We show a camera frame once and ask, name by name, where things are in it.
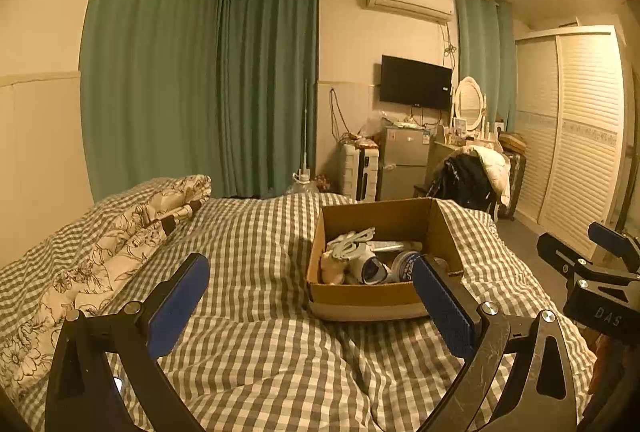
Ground narrow green curtain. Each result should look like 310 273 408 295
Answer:
454 0 518 133

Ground white jacket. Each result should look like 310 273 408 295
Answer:
470 147 512 207

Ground white glove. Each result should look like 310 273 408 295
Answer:
320 252 351 285

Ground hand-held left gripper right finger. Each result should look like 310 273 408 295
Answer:
412 254 581 432

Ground hanging wall cable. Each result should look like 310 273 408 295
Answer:
327 86 351 137

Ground white squeeze tube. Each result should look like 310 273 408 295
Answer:
370 239 426 253

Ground white louvred wardrobe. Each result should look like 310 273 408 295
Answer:
512 26 628 245

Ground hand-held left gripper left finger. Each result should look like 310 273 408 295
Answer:
45 253 211 432

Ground silver small fridge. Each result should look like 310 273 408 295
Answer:
377 127 432 201

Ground clear plastic bag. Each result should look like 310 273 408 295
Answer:
357 114 386 137

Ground clear plastic water bottle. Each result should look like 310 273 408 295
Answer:
390 251 426 283

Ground white suitcase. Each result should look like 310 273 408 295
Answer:
341 143 381 201

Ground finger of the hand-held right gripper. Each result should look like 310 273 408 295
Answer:
588 222 640 273
536 232 596 285

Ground cardboard box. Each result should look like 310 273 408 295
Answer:
306 198 466 321

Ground grey checkered blanket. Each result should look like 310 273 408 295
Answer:
0 192 598 432

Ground brown suitcase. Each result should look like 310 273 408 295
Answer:
497 151 528 220

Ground floral quilt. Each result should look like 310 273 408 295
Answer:
0 175 213 400

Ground black wall television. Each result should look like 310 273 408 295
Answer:
379 55 453 110

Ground silver blister pack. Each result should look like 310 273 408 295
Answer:
327 227 376 260

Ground wide green curtain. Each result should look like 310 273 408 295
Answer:
80 0 321 201

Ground white pole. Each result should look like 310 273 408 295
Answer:
299 79 312 185

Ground white oval mirror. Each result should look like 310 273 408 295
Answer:
452 76 487 123

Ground dressing table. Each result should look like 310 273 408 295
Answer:
432 139 498 163

